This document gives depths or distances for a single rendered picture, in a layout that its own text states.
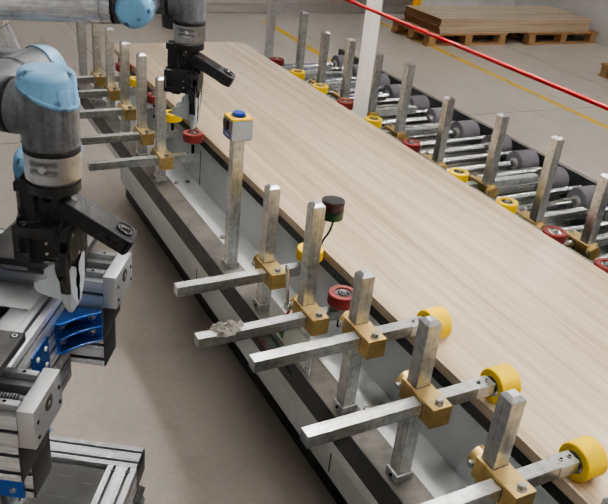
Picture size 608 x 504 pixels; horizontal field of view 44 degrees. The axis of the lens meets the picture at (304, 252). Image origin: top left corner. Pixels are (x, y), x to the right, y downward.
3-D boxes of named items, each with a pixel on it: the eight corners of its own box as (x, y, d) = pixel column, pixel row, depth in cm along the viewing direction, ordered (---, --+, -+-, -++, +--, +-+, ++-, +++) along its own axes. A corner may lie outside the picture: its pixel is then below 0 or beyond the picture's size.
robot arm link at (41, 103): (29, 55, 100) (89, 65, 99) (35, 134, 105) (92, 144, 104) (-4, 70, 93) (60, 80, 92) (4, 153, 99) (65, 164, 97)
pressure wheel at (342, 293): (332, 336, 203) (337, 300, 198) (318, 321, 209) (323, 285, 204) (358, 331, 207) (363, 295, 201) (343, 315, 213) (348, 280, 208)
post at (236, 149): (226, 270, 248) (233, 140, 226) (220, 263, 252) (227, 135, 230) (239, 268, 250) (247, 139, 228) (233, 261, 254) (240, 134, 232)
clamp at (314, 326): (311, 337, 198) (313, 321, 196) (288, 310, 208) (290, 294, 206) (329, 332, 201) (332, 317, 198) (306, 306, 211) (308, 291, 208)
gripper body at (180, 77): (171, 85, 187) (171, 36, 181) (205, 89, 186) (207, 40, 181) (163, 94, 180) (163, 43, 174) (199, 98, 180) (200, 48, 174)
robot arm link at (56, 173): (89, 143, 105) (67, 164, 98) (90, 173, 107) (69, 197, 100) (36, 136, 105) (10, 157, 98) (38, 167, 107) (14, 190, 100)
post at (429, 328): (393, 497, 174) (429, 324, 151) (385, 486, 177) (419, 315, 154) (405, 493, 175) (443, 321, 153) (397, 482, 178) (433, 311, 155)
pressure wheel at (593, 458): (585, 445, 144) (554, 439, 152) (592, 486, 145) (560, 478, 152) (607, 437, 147) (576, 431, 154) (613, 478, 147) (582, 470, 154)
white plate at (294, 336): (307, 375, 203) (311, 345, 198) (267, 324, 223) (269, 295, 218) (309, 375, 203) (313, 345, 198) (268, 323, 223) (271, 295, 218)
